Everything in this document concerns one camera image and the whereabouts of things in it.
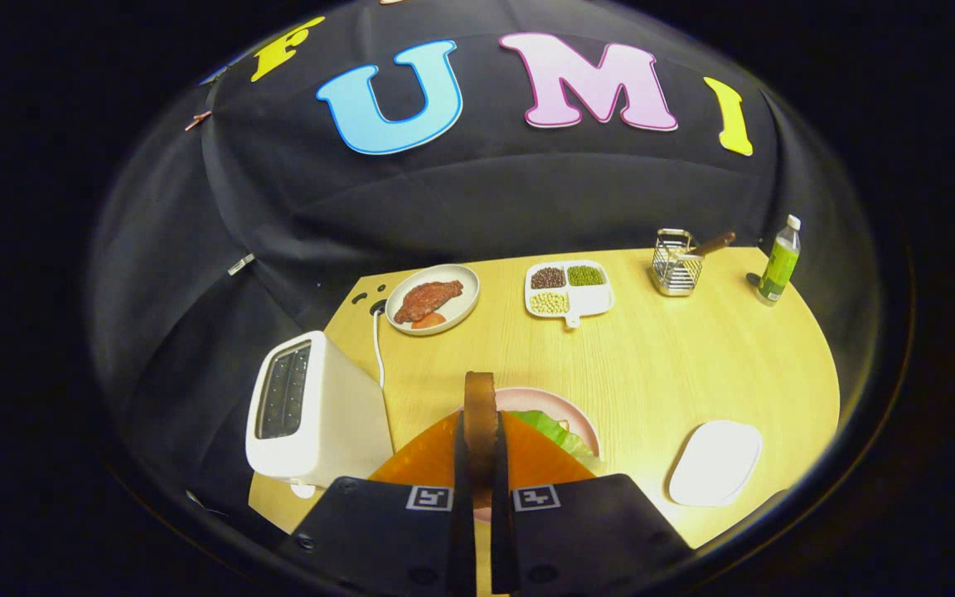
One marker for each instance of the white toaster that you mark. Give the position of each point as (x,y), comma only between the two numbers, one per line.
(345,423)

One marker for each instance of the white oval plate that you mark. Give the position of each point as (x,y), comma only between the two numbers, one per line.
(714,464)

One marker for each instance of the white cloth clip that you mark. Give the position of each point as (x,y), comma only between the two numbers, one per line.
(241,264)

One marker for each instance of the brown steak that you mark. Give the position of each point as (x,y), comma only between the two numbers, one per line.
(428,298)

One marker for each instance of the green drink bottle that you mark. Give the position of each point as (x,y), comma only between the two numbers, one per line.
(778,265)

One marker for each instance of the white compartment dish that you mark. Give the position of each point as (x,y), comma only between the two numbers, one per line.
(593,300)

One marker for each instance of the pile of dark red beans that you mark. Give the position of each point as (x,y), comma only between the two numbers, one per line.
(548,278)

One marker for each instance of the pink plate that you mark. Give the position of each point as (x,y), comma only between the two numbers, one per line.
(544,400)

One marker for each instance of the brown-crust bread slice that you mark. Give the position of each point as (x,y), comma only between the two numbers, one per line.
(482,431)

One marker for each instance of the green lettuce leaf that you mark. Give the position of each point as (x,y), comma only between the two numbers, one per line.
(556,435)

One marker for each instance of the pile of green beans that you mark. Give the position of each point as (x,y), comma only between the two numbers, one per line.
(585,275)

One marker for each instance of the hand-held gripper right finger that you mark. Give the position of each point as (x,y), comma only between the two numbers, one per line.
(502,547)

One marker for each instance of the pink cloth clip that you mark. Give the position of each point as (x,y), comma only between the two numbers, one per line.
(198,121)

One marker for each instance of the pile of yellow soybeans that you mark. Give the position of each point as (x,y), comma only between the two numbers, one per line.
(550,303)

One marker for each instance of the grey plate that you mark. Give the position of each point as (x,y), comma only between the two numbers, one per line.
(461,290)

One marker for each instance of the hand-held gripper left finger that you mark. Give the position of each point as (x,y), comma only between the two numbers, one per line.
(461,539)

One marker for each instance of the orange carrot slice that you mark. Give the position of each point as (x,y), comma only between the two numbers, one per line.
(429,322)

